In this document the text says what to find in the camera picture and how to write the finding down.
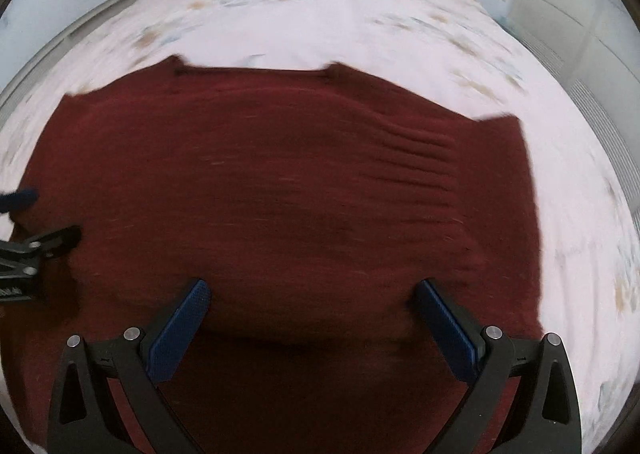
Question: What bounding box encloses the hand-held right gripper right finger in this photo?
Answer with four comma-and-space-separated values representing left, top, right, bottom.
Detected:
412, 279, 584, 454

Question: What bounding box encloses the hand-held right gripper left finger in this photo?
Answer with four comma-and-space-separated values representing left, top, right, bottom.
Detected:
46, 278, 212, 454

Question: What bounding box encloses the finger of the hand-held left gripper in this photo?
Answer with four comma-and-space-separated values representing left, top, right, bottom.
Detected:
0, 188, 40, 214
0, 225, 83, 285

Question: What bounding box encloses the dark red knit sweater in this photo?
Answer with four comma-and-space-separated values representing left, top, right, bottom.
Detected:
0, 55, 547, 454

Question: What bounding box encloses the bed with floral sheet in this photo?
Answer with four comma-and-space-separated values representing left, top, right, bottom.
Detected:
0, 0, 640, 454

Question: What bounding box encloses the white wardrobe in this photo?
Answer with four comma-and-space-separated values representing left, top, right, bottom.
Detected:
502, 0, 640, 215

